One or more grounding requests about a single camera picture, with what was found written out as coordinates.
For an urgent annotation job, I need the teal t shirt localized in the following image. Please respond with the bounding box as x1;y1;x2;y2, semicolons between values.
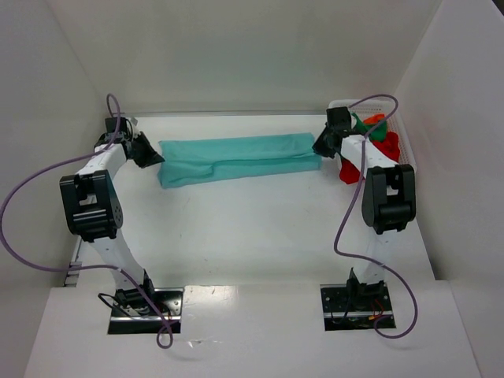
157;133;322;189

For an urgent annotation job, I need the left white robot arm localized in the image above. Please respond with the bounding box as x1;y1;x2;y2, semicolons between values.
59;117;165;315

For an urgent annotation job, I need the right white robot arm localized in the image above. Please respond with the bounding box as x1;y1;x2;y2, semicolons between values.
313;106;416;309

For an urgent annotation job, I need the white plastic basket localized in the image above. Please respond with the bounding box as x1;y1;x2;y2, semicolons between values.
327;97;417;178

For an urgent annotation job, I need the orange t shirt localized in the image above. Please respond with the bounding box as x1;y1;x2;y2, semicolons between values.
363;113;385;125

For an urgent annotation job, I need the green t shirt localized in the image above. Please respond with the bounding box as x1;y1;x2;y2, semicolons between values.
350;113;388;142

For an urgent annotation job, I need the red t shirt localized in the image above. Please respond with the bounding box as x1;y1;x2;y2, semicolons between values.
339;132;400;185

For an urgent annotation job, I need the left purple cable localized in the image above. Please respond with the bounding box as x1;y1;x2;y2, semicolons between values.
0;93;174;350

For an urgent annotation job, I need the purple cable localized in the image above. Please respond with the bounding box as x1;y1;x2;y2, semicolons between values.
0;93;174;350
333;93;418;339

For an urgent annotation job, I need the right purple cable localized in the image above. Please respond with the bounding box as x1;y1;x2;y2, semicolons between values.
333;93;418;339

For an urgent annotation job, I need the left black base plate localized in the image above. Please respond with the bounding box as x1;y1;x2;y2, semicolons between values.
98;287;184;335

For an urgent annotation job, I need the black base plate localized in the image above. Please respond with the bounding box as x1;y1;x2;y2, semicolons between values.
320;284;396;332
98;287;184;335

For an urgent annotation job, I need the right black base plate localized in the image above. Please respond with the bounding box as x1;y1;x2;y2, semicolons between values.
320;284;396;332

